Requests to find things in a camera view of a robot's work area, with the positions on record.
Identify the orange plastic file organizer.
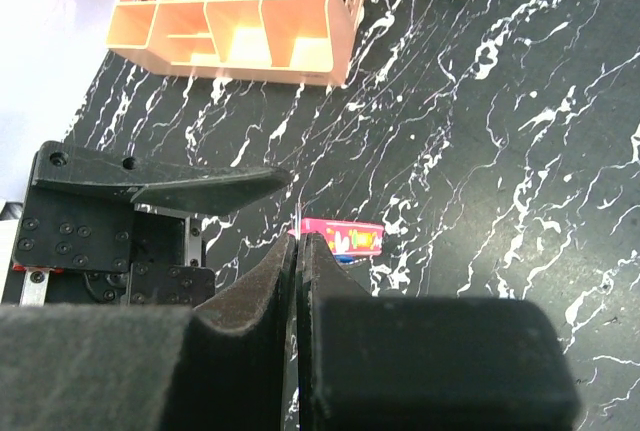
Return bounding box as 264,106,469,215
106,0,364,86

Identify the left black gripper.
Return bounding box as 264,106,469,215
1,141,292,305

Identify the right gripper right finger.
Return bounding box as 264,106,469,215
296,234,581,430

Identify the key with blue tag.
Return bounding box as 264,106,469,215
335,255,367,266

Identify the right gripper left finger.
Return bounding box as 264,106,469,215
1,235,296,430

